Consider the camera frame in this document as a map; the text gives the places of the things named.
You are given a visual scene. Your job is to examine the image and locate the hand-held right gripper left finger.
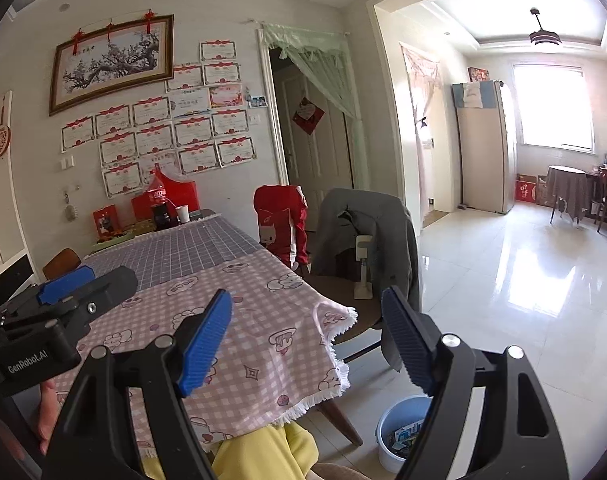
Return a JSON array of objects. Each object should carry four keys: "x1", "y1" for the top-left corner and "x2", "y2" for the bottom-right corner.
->
[{"x1": 42, "y1": 288, "x2": 234, "y2": 480}]

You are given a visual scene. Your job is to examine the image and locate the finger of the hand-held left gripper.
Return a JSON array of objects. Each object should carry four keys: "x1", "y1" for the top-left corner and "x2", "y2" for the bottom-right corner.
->
[
  {"x1": 58, "y1": 266, "x2": 139, "y2": 346},
  {"x1": 0, "y1": 266, "x2": 96, "y2": 324}
]

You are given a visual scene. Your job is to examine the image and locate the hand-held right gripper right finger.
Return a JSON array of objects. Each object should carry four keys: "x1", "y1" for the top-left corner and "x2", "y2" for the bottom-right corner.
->
[{"x1": 381, "y1": 285, "x2": 569, "y2": 480}]

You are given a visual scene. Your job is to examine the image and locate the blue white carton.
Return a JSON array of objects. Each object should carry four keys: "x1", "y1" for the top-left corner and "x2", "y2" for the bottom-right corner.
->
[{"x1": 391, "y1": 420, "x2": 427, "y2": 446}]

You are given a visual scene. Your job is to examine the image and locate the blue plastic trash bin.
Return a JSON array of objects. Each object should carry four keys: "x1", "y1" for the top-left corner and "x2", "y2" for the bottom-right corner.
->
[{"x1": 376, "y1": 394, "x2": 434, "y2": 476}]

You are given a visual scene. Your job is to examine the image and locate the person's left hand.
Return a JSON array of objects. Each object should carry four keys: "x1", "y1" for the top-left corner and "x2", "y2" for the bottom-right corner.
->
[{"x1": 36, "y1": 379, "x2": 64, "y2": 456}]

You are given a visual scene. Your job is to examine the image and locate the brown wooden chair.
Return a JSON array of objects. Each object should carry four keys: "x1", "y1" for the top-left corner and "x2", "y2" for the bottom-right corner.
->
[{"x1": 42, "y1": 248, "x2": 82, "y2": 281}]

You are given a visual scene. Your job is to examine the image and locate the green flat box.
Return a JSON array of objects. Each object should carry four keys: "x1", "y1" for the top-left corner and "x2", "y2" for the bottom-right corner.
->
[{"x1": 90, "y1": 230, "x2": 136, "y2": 251}]

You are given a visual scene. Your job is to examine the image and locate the white cabinet black panel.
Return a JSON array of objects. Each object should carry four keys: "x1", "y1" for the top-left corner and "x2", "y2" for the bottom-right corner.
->
[{"x1": 0, "y1": 252, "x2": 39, "y2": 306}]

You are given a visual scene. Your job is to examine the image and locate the pink checked tablecloth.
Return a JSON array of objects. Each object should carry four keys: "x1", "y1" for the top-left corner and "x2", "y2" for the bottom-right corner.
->
[{"x1": 53, "y1": 249, "x2": 359, "y2": 461}]

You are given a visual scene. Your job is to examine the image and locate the red photo box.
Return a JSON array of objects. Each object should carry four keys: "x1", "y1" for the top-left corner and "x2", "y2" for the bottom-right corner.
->
[{"x1": 93, "y1": 205, "x2": 119, "y2": 238}]

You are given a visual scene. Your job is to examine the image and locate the white plastic appliance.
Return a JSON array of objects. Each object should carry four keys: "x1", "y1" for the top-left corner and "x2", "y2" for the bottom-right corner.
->
[{"x1": 353, "y1": 235, "x2": 375, "y2": 301}]

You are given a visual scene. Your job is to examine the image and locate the grey checked tablecloth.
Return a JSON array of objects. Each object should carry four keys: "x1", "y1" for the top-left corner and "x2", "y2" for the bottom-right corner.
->
[{"x1": 80, "y1": 212, "x2": 261, "y2": 293}]

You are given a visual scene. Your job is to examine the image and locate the dark dining chair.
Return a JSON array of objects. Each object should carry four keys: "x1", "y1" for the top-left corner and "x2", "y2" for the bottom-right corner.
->
[{"x1": 296, "y1": 272, "x2": 399, "y2": 448}]

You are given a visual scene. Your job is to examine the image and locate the cola bottle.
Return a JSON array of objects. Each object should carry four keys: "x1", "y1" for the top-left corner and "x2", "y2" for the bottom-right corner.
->
[{"x1": 149, "y1": 169, "x2": 171, "y2": 231}]

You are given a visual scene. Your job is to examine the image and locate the yellow pants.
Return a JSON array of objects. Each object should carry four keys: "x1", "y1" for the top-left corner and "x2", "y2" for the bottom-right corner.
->
[{"x1": 143, "y1": 420, "x2": 320, "y2": 480}]

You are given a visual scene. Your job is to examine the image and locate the red gift bag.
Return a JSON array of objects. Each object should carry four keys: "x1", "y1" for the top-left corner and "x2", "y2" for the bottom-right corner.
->
[{"x1": 130, "y1": 172, "x2": 200, "y2": 216}]

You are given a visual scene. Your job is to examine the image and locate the grey jacket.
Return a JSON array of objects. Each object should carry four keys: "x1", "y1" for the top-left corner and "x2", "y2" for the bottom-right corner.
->
[{"x1": 311, "y1": 188, "x2": 421, "y2": 373}]

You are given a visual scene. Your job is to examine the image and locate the red chair cover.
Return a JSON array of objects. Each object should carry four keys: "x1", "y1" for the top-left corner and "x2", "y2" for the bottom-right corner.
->
[{"x1": 253, "y1": 185, "x2": 311, "y2": 268}]

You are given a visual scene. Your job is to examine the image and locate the beige seat cushion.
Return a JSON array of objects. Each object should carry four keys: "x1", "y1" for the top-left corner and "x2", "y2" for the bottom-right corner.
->
[{"x1": 311, "y1": 461, "x2": 384, "y2": 480}]

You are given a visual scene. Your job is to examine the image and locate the red cardboard box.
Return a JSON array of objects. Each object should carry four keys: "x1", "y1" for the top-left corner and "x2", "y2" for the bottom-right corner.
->
[{"x1": 516, "y1": 175, "x2": 538, "y2": 205}]

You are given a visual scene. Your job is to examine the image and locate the beige refrigerator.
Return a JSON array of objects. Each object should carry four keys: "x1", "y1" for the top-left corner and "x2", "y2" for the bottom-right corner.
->
[{"x1": 452, "y1": 80, "x2": 517, "y2": 216}]

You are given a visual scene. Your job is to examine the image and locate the white door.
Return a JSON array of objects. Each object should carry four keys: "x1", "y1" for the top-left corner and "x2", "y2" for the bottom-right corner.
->
[{"x1": 273, "y1": 67, "x2": 354, "y2": 201}]

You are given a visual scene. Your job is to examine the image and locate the round table brown cloth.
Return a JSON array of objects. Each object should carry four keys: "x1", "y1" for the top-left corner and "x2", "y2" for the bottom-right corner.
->
[{"x1": 546, "y1": 165, "x2": 589, "y2": 225}]

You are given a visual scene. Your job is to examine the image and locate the framed tree painting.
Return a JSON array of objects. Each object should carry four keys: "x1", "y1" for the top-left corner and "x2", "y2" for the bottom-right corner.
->
[{"x1": 48, "y1": 14, "x2": 175, "y2": 117}]

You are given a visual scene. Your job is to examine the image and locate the dark wooden chair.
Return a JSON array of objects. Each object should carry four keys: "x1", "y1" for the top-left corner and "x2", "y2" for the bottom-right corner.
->
[{"x1": 591, "y1": 165, "x2": 607, "y2": 233}]

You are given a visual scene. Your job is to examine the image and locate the red door decoration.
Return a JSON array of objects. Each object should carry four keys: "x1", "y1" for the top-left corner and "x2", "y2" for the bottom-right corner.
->
[{"x1": 292, "y1": 97, "x2": 325, "y2": 136}]

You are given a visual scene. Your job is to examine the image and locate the pink doorway curtain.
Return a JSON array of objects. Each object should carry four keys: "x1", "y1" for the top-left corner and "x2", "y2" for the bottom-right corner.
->
[{"x1": 401, "y1": 42, "x2": 441, "y2": 221}]

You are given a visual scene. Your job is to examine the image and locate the bright window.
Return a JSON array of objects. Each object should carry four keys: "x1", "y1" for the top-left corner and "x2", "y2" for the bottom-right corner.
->
[{"x1": 513, "y1": 62, "x2": 597, "y2": 153}]

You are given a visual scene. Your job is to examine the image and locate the green lace door curtain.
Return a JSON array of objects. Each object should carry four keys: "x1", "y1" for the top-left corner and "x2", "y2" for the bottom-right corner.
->
[{"x1": 260, "y1": 22, "x2": 371, "y2": 191}]

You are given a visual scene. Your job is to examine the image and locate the ceiling lamp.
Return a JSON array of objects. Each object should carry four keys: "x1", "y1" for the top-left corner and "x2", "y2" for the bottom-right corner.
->
[{"x1": 528, "y1": 7, "x2": 563, "y2": 48}]

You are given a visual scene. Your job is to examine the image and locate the red round wall ornament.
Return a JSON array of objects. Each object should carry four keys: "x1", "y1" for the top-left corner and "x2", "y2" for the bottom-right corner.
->
[{"x1": 0, "y1": 92, "x2": 13, "y2": 153}]

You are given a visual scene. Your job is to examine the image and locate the wall of award certificates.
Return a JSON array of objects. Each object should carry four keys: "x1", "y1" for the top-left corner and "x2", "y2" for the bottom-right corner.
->
[{"x1": 60, "y1": 38, "x2": 258, "y2": 198}]

